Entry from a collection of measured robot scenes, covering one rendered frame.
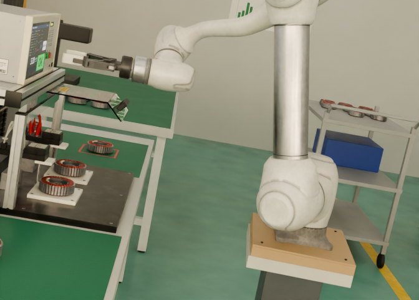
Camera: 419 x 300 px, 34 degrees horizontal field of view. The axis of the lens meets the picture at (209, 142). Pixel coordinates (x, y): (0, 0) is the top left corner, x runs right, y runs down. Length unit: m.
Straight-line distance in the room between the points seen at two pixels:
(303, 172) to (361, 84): 5.84
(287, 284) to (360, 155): 2.70
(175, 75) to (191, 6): 5.19
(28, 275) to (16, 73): 0.68
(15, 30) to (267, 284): 1.08
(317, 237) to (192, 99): 5.46
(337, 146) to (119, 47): 3.43
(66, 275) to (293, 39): 0.86
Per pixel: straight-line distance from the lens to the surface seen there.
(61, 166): 2.42
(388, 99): 7.82
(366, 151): 4.80
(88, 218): 2.07
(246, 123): 7.58
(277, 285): 2.18
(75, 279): 1.71
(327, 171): 2.09
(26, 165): 2.45
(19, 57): 2.10
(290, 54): 1.90
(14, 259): 1.78
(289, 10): 1.89
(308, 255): 2.07
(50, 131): 2.43
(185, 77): 2.27
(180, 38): 2.35
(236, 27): 2.18
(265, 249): 2.06
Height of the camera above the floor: 1.45
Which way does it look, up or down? 11 degrees down
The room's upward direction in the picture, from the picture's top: 11 degrees clockwise
